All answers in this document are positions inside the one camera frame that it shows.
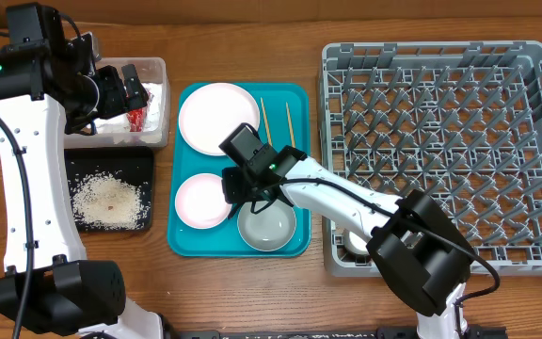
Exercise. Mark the red snack wrapper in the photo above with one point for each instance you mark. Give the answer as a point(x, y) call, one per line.
point(136, 119)

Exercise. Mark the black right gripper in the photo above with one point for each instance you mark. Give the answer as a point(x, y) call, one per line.
point(227, 188)

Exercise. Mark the black rail at table edge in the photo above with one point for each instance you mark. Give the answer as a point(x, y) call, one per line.
point(299, 334)

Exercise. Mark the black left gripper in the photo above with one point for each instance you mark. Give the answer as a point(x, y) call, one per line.
point(117, 100)

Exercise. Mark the teal serving tray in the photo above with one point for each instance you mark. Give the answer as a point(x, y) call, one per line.
point(224, 239)

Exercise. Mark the white paper cup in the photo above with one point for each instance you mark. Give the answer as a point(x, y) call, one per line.
point(354, 244)

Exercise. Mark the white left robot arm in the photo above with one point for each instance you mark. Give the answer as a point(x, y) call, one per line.
point(50, 87)

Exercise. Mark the white napkin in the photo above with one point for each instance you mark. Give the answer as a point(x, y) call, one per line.
point(120, 124)

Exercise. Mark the wooden chopstick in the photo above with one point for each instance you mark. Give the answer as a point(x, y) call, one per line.
point(290, 124)
point(266, 123)

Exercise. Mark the grey bowl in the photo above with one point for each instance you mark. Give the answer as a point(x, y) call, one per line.
point(269, 230)

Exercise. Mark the small pink bowl with crumbs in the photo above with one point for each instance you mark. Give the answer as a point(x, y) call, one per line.
point(200, 201)

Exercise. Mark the spilled rice crumbs pile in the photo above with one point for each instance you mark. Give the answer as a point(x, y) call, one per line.
point(102, 202)

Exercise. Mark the black plastic tray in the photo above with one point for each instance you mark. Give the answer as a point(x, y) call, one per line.
point(134, 165)

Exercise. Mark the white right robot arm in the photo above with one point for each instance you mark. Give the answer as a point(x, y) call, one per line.
point(422, 257)

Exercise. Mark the clear plastic bin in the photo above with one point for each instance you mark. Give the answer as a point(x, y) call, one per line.
point(149, 70)

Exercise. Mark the large pink plate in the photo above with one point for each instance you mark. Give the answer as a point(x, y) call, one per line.
point(211, 113)

